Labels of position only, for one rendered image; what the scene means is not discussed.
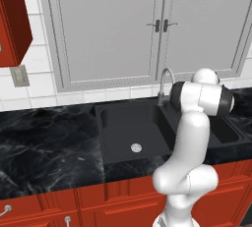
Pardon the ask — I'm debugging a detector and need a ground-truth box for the grey window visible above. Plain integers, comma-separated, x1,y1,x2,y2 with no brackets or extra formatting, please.
35,0,252,93

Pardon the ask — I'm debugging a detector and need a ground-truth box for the grey wall socket plate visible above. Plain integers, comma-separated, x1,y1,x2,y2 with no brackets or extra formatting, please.
9,64,31,88

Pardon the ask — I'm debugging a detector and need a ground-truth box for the black double sink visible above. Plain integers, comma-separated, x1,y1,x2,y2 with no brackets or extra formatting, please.
94,98,252,165

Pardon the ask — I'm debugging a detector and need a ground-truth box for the grey window handle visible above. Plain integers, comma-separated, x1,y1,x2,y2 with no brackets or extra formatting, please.
162,19,179,33
146,19,161,33

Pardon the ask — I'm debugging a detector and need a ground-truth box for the red cupboard door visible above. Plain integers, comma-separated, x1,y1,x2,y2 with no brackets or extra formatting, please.
191,175,252,227
0,207,82,227
79,194,169,227

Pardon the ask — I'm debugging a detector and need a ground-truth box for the red false drawer front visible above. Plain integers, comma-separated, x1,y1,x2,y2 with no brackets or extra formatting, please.
200,158,252,183
76,175,158,202

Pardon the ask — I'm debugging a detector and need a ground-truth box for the red wall cupboard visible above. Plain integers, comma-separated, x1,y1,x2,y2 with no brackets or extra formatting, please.
0,0,34,69

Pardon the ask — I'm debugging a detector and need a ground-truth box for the silver drawer handle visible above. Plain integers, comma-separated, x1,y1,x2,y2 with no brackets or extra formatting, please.
0,204,13,217

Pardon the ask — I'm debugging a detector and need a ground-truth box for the grey curved tap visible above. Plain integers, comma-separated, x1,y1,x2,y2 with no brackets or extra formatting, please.
157,67,176,107

